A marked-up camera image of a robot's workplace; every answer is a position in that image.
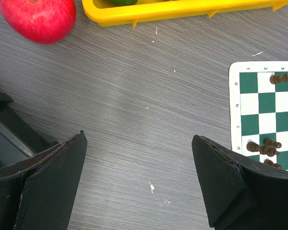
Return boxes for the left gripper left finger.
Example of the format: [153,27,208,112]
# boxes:
[0,131,87,230]

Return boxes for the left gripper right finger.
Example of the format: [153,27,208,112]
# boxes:
[192,135,288,230]

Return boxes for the green white chess board mat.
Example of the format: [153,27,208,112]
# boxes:
[228,61,288,171]

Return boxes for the dark chess piece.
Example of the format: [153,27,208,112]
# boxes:
[270,74,288,84]
[246,141,280,157]
[264,159,282,169]

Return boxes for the red apple on table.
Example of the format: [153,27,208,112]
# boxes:
[0,0,76,45]

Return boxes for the green avocado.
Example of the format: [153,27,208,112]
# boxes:
[109,0,138,7]

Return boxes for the yellow plastic fruit tray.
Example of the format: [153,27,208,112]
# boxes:
[82,0,288,28]

